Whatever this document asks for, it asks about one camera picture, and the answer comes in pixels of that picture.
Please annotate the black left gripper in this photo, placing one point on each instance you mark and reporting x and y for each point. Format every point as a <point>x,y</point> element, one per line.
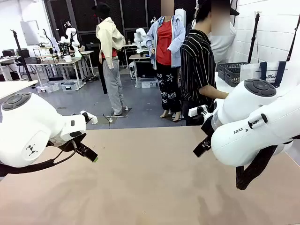
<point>73,144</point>

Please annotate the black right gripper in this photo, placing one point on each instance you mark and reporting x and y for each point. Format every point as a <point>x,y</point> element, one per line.
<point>207,127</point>

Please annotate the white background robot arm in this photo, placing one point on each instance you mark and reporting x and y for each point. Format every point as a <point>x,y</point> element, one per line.
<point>75,39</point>
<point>139,38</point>

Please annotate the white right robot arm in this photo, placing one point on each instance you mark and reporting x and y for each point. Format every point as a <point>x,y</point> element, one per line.
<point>248,131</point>

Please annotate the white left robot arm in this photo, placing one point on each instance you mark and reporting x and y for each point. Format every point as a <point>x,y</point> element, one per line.
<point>28,131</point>

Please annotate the person's right forearm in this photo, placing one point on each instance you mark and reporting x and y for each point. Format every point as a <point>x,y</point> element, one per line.
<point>213,92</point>

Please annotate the white side table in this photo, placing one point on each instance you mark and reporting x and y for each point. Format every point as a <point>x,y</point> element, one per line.
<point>222,85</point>

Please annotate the clear plastic storage bin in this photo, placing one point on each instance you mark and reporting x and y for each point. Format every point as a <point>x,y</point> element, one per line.
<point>69,86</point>
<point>48,87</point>
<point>145,83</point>

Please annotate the person in black striped shirt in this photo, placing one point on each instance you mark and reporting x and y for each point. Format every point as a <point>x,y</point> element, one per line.
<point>197,65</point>

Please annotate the black computer case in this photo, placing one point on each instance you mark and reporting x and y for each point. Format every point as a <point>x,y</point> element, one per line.
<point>145,69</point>

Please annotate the wooden top workbench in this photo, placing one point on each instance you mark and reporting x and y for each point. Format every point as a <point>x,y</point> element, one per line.
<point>58,61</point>

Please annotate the white table with light top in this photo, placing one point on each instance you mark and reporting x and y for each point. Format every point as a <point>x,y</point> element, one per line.
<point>14,86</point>

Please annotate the mannequin in white shirt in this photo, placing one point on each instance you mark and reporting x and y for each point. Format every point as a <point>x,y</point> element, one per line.
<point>222,47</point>

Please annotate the mannequin in red shirt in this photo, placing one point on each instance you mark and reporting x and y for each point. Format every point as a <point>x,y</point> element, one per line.
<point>165,47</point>

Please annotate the mannequin in cream jacket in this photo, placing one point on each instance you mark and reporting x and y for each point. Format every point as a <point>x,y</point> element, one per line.
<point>110,47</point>

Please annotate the white upright cylinder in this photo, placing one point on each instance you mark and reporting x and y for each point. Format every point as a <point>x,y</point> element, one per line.
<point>181,16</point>

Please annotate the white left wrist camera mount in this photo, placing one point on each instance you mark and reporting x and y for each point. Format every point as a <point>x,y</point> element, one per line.
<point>92,119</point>

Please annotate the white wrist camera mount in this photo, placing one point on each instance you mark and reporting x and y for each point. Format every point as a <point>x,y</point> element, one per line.
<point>193,111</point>
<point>92,119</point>

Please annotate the metal mannequin base plate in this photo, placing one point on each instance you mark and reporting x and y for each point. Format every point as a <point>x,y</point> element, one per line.
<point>100,120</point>

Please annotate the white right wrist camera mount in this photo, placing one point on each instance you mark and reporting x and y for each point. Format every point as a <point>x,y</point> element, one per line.
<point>193,111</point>

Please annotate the grey wall board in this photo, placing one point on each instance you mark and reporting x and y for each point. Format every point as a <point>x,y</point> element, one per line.
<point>29,32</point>

